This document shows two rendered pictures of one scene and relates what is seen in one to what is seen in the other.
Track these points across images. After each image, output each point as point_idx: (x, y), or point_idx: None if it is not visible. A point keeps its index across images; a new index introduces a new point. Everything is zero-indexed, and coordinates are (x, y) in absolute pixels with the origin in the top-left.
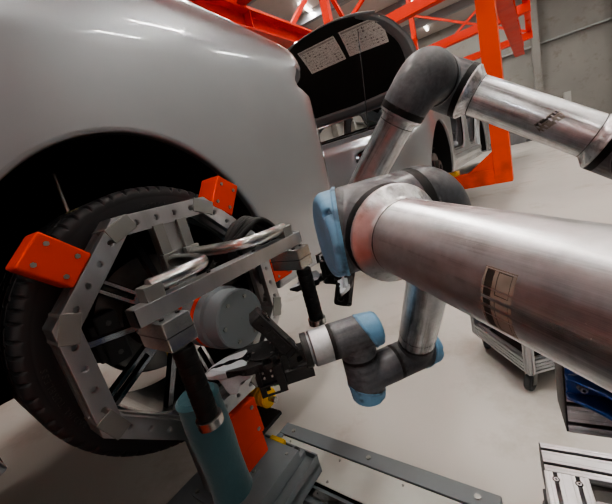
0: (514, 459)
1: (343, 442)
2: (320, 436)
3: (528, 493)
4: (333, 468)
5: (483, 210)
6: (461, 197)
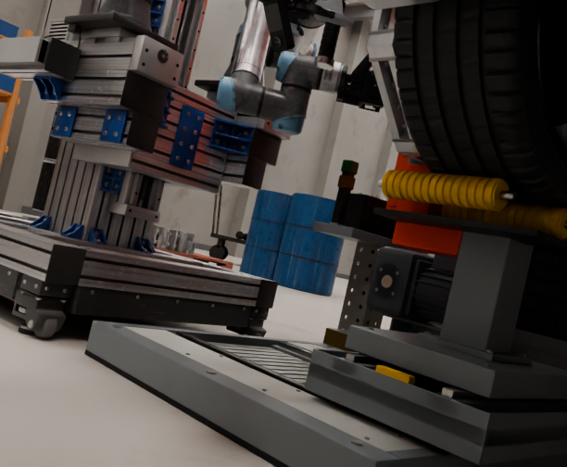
0: None
1: (242, 393)
2: (287, 413)
3: (31, 345)
4: (281, 391)
5: None
6: None
